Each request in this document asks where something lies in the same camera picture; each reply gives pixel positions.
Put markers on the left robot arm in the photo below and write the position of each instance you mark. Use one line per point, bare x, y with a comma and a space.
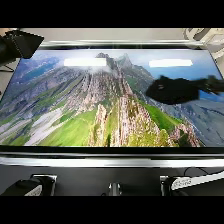
25, 188

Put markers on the silver frame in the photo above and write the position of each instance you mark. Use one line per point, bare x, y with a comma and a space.
100, 162

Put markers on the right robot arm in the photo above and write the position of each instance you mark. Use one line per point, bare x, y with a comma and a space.
190, 182

